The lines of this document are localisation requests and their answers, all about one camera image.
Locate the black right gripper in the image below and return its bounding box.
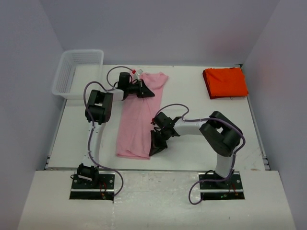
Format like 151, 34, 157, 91
151, 127, 170, 156

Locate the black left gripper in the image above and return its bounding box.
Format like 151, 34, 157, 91
126, 80, 154, 99

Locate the pink t shirt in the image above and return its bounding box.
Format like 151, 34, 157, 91
116, 72, 168, 160

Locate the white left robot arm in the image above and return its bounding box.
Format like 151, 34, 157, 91
77, 71, 155, 188

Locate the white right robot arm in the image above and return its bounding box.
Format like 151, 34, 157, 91
149, 111, 246, 188

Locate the white plastic basket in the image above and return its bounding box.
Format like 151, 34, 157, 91
52, 49, 104, 100

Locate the orange folded t shirt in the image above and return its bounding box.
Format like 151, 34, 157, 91
205, 68, 248, 99

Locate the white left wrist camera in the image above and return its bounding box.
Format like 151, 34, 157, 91
134, 69, 143, 80

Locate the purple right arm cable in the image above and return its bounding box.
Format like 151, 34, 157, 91
151, 103, 246, 178

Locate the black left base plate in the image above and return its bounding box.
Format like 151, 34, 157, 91
69, 173, 115, 201

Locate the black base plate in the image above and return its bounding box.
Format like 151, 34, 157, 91
200, 172, 245, 201
69, 173, 115, 201

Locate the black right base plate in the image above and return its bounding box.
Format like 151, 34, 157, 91
200, 172, 245, 201

